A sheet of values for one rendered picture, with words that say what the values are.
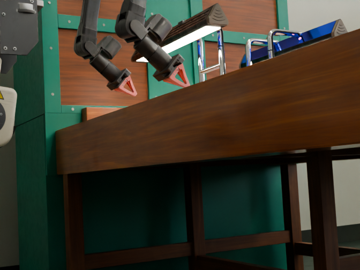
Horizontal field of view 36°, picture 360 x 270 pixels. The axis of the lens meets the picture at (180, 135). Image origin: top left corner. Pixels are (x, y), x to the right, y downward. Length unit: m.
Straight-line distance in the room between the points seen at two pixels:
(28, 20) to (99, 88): 0.99
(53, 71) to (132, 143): 0.85
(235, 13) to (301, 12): 1.46
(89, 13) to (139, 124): 0.55
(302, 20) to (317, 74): 3.34
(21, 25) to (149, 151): 0.48
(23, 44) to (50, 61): 0.90
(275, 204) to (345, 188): 1.51
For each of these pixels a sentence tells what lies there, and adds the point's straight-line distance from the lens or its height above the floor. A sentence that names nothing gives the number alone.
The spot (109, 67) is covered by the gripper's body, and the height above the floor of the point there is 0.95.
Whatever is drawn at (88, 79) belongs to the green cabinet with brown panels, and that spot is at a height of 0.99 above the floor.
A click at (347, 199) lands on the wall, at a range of 4.43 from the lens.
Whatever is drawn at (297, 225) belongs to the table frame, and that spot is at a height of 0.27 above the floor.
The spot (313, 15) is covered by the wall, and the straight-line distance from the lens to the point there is 4.43.
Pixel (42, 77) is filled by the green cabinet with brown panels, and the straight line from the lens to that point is 2.44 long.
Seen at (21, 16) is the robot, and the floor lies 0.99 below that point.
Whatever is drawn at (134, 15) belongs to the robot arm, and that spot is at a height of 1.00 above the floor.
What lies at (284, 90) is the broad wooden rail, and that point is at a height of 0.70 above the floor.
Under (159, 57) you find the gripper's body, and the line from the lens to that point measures 1.63.
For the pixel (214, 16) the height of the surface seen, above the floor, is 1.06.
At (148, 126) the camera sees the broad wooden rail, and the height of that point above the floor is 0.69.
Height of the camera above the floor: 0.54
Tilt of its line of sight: 4 degrees up
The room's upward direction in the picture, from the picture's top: 3 degrees counter-clockwise
